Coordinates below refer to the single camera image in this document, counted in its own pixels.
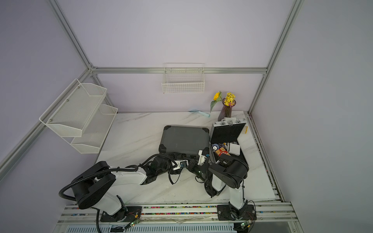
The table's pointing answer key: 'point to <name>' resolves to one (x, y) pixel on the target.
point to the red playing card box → (222, 150)
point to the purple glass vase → (226, 111)
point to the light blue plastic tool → (202, 113)
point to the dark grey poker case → (188, 141)
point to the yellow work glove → (246, 130)
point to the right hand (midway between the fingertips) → (185, 161)
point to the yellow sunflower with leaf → (216, 97)
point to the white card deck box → (234, 149)
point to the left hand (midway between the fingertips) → (180, 159)
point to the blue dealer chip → (215, 144)
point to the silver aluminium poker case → (224, 138)
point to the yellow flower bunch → (229, 99)
